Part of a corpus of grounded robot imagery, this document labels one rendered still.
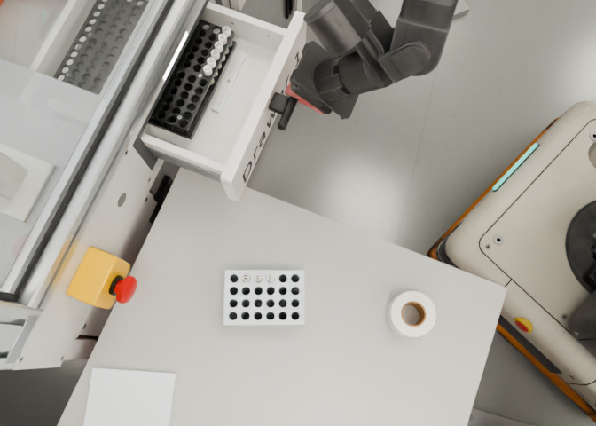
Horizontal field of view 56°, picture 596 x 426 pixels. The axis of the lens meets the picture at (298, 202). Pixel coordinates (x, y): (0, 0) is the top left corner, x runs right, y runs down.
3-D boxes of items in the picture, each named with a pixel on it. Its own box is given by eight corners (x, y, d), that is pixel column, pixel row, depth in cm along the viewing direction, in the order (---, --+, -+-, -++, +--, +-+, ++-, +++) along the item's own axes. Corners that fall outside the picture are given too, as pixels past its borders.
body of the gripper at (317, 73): (303, 42, 76) (336, 27, 70) (356, 82, 81) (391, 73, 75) (286, 82, 74) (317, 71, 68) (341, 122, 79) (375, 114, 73)
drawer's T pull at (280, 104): (302, 90, 84) (303, 85, 83) (284, 132, 82) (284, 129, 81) (280, 81, 84) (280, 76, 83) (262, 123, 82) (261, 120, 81)
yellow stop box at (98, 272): (136, 266, 83) (121, 258, 76) (114, 311, 81) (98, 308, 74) (105, 253, 83) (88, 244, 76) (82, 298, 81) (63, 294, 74)
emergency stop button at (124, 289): (142, 280, 81) (135, 277, 77) (130, 306, 80) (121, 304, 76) (123, 272, 81) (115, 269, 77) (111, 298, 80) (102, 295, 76)
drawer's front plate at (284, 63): (305, 50, 95) (307, 11, 84) (238, 203, 88) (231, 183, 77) (295, 46, 95) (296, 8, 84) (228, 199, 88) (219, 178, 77)
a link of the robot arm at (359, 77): (388, 96, 67) (411, 65, 69) (355, 50, 64) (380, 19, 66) (352, 105, 72) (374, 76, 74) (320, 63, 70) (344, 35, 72)
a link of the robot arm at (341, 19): (435, 65, 61) (445, 28, 67) (376, -23, 57) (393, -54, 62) (349, 108, 69) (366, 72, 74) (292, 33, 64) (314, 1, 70)
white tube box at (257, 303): (303, 272, 91) (304, 269, 87) (304, 326, 88) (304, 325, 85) (227, 272, 90) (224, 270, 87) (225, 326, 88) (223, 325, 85)
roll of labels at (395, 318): (389, 340, 88) (394, 339, 84) (383, 295, 90) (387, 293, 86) (433, 335, 88) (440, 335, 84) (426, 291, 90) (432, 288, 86)
